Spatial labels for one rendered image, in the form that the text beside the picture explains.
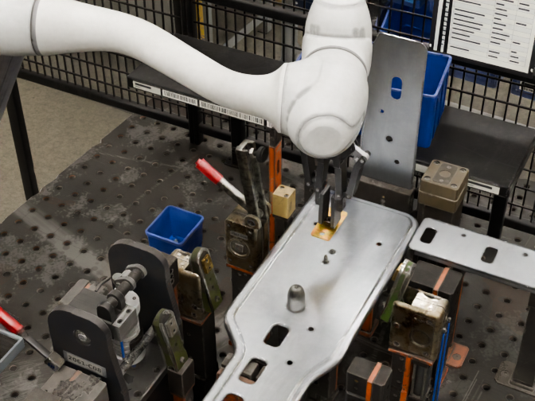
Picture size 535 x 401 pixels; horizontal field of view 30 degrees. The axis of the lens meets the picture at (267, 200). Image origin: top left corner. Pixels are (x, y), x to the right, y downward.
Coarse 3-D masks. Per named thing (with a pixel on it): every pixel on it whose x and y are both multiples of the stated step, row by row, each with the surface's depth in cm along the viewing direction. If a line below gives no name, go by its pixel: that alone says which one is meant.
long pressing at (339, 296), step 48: (288, 240) 189; (336, 240) 189; (384, 240) 189; (288, 288) 180; (336, 288) 180; (384, 288) 181; (240, 336) 171; (288, 336) 171; (336, 336) 171; (240, 384) 163; (288, 384) 163
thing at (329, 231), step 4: (344, 212) 181; (328, 216) 179; (344, 216) 180; (324, 220) 178; (328, 220) 179; (340, 220) 179; (316, 224) 178; (320, 224) 178; (324, 224) 178; (328, 224) 178; (340, 224) 178; (316, 228) 178; (320, 228) 178; (324, 228) 178; (328, 228) 178; (332, 228) 178; (336, 228) 178; (312, 232) 177; (316, 232) 177; (320, 232) 177; (324, 232) 177; (328, 232) 177; (332, 232) 177; (316, 236) 176; (320, 236) 176; (324, 236) 176; (328, 236) 176; (332, 236) 176; (328, 240) 176
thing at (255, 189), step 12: (240, 144) 177; (252, 144) 177; (240, 156) 176; (252, 156) 176; (264, 156) 176; (240, 168) 178; (252, 168) 181; (252, 180) 179; (252, 192) 180; (252, 204) 182; (264, 204) 185; (264, 216) 187
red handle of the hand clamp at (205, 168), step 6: (198, 162) 184; (204, 162) 184; (198, 168) 184; (204, 168) 184; (210, 168) 184; (204, 174) 185; (210, 174) 184; (216, 174) 184; (210, 180) 185; (216, 180) 184; (222, 180) 185; (222, 186) 185; (228, 186) 185; (228, 192) 185; (234, 192) 185; (234, 198) 185; (240, 198) 185; (240, 204) 185; (246, 210) 185
